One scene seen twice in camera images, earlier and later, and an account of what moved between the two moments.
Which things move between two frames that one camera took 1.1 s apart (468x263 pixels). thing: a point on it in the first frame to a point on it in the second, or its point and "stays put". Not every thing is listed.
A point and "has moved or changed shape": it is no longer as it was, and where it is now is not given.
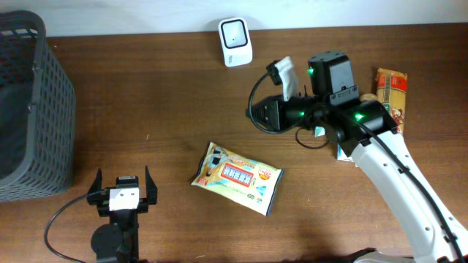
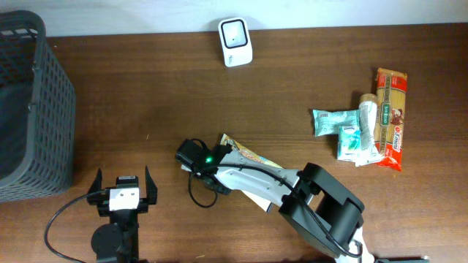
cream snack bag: (250, 183) has moved or changed shape
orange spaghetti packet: (392, 89) stays put
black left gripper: (151, 191) stays put
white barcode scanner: (236, 41) stays put
